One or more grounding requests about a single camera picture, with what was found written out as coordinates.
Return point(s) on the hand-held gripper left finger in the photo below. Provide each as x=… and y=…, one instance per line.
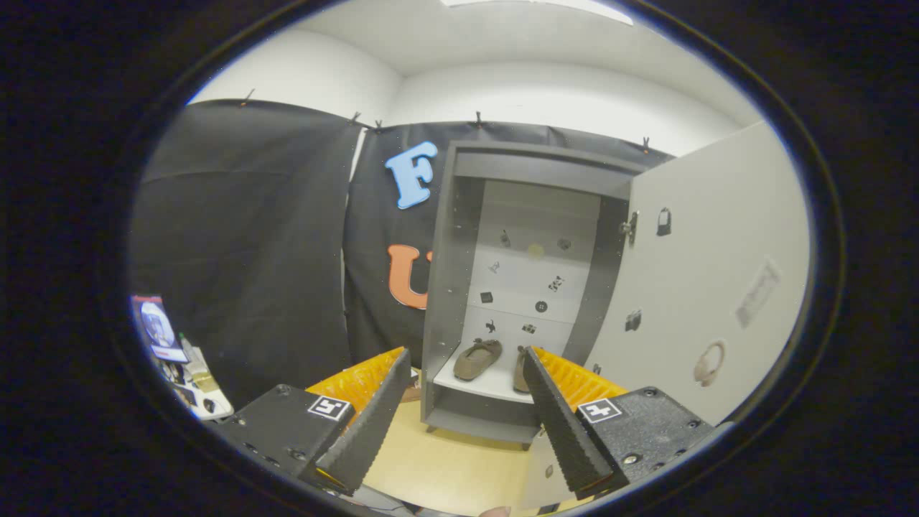
x=373, y=427

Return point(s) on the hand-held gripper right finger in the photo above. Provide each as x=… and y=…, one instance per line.
x=563, y=431

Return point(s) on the large ceiling light panel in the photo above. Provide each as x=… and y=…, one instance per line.
x=538, y=3

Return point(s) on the grey shoe cabinet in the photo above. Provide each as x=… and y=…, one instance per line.
x=449, y=287

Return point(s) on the brown book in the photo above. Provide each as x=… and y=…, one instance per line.
x=411, y=393

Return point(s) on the white shoe cabinet door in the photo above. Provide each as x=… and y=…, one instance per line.
x=703, y=287

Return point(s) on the printed display board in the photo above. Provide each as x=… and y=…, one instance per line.
x=156, y=327

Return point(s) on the brown fuzzy shoe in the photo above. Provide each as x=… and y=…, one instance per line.
x=520, y=370
x=477, y=359

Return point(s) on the cluttered side table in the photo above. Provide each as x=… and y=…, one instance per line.
x=201, y=391

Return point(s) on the metal door hinge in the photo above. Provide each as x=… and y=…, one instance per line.
x=630, y=226

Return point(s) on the black backdrop cloth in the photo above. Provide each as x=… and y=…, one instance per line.
x=251, y=251

